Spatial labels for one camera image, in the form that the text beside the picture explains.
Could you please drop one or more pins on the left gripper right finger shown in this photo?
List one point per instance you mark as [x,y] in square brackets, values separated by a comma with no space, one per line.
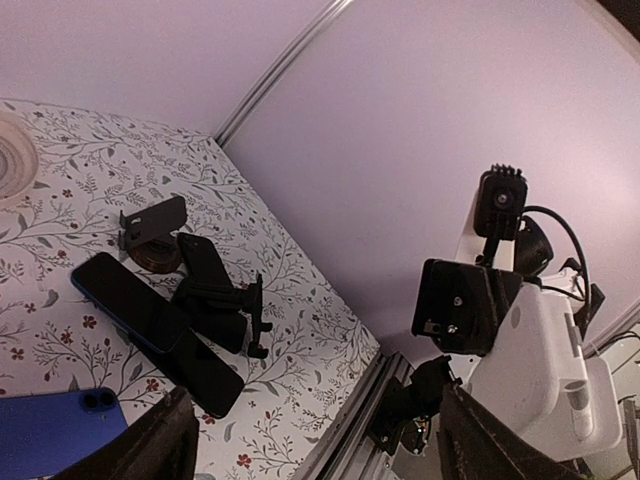
[474,444]

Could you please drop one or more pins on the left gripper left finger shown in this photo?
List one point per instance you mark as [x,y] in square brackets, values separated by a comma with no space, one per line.
[161,444]

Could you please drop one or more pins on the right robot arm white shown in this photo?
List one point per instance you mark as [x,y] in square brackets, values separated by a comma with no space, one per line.
[526,329]

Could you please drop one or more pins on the black phone on table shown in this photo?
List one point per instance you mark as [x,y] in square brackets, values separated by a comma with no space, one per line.
[211,382]

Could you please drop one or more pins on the blue phone face down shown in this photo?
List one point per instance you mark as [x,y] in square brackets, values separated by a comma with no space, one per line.
[41,435]

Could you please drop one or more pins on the black clamp phone stand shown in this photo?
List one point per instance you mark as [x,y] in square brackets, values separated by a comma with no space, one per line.
[219,313]

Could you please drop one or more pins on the small black phone on stand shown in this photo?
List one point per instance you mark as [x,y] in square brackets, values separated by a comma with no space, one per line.
[203,262]

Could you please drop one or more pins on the round wooden base stand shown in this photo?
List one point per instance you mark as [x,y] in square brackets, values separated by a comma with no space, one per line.
[147,236]

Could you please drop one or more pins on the white round dish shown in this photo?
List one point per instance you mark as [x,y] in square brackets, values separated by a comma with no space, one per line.
[19,160]

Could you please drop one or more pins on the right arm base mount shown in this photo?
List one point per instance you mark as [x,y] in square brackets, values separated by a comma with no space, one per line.
[402,404]

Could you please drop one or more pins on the front aluminium rail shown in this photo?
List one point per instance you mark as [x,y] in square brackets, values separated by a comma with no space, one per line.
[345,451]

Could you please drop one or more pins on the right aluminium frame post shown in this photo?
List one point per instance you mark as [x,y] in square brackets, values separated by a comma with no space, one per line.
[317,26]

